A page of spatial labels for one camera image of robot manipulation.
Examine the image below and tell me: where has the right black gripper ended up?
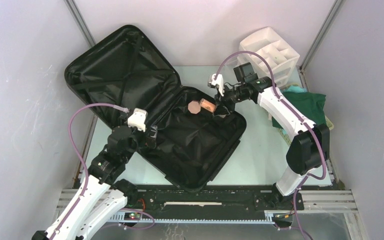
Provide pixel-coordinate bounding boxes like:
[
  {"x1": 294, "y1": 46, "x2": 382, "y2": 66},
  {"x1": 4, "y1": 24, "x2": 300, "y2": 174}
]
[{"x1": 213, "y1": 83, "x2": 247, "y2": 116}]

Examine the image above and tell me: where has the orange grey cylindrical tube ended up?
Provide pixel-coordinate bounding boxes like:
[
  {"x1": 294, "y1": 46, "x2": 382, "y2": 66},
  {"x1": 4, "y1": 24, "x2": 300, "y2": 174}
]
[{"x1": 199, "y1": 98, "x2": 217, "y2": 113}]

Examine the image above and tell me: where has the pink brown small box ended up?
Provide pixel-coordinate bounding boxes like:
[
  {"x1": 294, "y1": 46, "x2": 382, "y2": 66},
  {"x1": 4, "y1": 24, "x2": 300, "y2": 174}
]
[{"x1": 187, "y1": 100, "x2": 201, "y2": 115}]

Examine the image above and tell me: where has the black ribbed hard-shell suitcase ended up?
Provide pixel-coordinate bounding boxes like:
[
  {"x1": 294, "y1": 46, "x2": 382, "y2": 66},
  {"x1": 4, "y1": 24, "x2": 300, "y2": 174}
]
[{"x1": 64, "y1": 25, "x2": 247, "y2": 192}]

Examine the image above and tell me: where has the turquoise t-shirt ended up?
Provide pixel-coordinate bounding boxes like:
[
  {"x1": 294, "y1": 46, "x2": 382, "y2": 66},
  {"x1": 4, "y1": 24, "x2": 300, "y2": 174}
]
[{"x1": 282, "y1": 84, "x2": 308, "y2": 94}]

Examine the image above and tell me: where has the white plastic drawer organizer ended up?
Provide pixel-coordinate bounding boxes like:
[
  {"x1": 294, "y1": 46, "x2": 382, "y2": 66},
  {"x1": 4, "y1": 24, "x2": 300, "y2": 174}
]
[{"x1": 238, "y1": 27, "x2": 300, "y2": 88}]

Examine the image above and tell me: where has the dark green garment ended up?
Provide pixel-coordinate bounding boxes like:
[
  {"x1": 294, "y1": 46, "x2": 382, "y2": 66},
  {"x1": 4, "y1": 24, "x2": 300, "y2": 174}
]
[{"x1": 283, "y1": 92, "x2": 326, "y2": 125}]

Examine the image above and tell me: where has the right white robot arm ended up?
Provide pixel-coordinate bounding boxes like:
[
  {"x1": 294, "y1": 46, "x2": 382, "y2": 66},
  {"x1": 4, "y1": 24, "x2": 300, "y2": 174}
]
[{"x1": 207, "y1": 63, "x2": 330, "y2": 209}]

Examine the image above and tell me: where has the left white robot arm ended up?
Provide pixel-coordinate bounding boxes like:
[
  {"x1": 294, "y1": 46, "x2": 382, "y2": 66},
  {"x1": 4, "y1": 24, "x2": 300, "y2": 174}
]
[{"x1": 32, "y1": 125, "x2": 158, "y2": 240}]

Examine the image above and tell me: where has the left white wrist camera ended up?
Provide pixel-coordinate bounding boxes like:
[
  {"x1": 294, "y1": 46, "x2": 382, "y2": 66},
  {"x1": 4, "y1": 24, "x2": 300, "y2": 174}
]
[{"x1": 127, "y1": 108, "x2": 148, "y2": 132}]

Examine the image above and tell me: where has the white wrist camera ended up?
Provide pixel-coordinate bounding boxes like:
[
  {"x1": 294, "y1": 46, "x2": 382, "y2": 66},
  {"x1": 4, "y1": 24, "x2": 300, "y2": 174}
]
[
  {"x1": 207, "y1": 73, "x2": 225, "y2": 97},
  {"x1": 127, "y1": 108, "x2": 148, "y2": 132}
]

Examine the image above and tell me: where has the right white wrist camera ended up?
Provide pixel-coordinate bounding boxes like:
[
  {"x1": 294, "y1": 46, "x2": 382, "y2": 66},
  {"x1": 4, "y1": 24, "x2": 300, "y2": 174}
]
[{"x1": 207, "y1": 73, "x2": 225, "y2": 97}]

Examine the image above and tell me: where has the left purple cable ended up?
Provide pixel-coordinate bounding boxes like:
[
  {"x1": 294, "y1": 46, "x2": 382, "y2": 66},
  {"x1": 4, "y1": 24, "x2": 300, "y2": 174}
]
[{"x1": 47, "y1": 102, "x2": 156, "y2": 240}]

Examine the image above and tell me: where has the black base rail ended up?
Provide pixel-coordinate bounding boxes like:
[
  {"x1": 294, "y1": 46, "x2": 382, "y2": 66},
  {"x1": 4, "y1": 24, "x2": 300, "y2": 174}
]
[{"x1": 127, "y1": 185, "x2": 304, "y2": 220}]

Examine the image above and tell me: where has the grey slotted cable duct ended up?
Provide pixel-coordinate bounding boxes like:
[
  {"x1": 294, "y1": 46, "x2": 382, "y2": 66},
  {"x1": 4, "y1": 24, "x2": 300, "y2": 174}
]
[{"x1": 107, "y1": 211, "x2": 275, "y2": 225}]

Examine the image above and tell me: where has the aluminium frame rail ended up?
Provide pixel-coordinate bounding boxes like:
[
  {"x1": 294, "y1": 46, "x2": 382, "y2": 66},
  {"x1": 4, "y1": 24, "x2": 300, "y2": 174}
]
[{"x1": 56, "y1": 189, "x2": 358, "y2": 213}]

